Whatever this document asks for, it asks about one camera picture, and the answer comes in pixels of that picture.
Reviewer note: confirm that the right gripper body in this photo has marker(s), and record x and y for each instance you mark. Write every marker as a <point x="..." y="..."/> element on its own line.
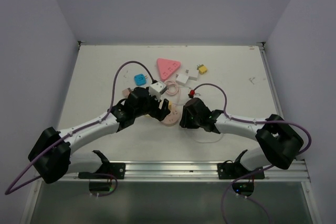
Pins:
<point x="190" y="121"/>

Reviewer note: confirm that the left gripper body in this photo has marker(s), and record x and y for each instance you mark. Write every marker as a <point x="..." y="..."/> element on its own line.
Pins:
<point x="151" y="107"/>

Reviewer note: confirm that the pink round socket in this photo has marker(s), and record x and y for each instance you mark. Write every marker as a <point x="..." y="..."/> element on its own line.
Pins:
<point x="172" y="118"/>

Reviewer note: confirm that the brown pink plug adapter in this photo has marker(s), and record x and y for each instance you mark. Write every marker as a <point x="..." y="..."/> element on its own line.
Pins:
<point x="126" y="92"/>

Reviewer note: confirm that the blue plug adapter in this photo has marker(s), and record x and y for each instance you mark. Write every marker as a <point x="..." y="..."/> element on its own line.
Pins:
<point x="140" y="79"/>

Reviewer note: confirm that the white charger plug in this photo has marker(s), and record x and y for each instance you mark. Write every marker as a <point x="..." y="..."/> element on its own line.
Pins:
<point x="182" y="79"/>
<point x="192" y="74"/>

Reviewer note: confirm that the pink triangular power strip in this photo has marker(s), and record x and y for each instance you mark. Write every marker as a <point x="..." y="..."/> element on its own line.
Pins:
<point x="166" y="68"/>

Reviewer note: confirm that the yellow plug adapter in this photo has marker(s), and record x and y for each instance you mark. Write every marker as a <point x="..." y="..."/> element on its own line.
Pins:
<point x="202" y="69"/>

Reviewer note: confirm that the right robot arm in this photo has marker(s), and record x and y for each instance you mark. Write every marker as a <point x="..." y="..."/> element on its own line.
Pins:
<point x="278" y="142"/>

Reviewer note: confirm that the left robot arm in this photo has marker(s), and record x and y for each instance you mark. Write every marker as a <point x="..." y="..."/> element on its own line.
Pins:
<point x="52" y="153"/>

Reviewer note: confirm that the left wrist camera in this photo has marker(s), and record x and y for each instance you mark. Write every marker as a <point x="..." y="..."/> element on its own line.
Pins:
<point x="157" y="89"/>

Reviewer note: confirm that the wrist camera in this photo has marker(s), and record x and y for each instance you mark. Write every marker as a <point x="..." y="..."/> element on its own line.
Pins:
<point x="157" y="89"/>
<point x="193" y="94"/>

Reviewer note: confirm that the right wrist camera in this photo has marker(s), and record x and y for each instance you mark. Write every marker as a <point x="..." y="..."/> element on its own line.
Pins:
<point x="193" y="94"/>

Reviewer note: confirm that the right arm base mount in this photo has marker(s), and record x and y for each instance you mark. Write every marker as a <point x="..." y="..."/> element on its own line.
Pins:
<point x="233" y="169"/>

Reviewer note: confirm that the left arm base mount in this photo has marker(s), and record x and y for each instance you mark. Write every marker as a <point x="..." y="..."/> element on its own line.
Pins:
<point x="113" y="170"/>

